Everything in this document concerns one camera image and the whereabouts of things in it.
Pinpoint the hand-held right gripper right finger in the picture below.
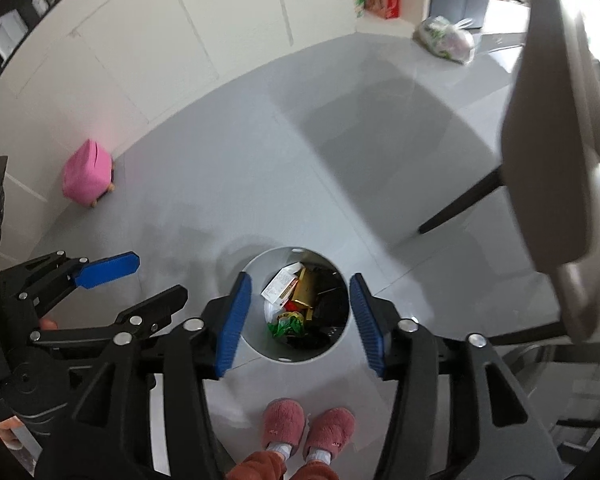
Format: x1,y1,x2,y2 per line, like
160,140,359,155
349,272,566,480

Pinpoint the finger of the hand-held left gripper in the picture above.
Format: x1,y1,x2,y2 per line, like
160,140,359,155
30,284,189,357
0,251,141,322

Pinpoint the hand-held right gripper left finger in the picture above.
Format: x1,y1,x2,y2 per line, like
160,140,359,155
35,271,254,480

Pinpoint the white round trash bin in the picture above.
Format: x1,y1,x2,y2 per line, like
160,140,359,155
239,246,352,363

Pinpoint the person's left hand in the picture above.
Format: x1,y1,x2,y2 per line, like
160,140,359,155
0,317,60,450

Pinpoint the pink cube stool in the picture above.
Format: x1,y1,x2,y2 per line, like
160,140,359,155
62,139,116,207

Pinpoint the pink fuzzy slipper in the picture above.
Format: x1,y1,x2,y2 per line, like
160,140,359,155
262,399,308,458
304,407,356,463

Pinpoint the person's left leg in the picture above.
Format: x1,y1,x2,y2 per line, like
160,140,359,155
230,450,288,480

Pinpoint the person's leg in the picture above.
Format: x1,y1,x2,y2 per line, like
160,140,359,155
230,450,288,480
285,460,341,480

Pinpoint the person's right leg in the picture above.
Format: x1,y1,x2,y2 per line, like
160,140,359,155
285,460,341,480

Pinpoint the white small appliance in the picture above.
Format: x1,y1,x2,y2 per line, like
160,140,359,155
0,10,28,61

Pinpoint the grey dining chair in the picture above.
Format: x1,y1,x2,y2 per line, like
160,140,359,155
419,0,600,341

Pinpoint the filled plastic bag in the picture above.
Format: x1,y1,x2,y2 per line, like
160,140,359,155
412,16,476,65

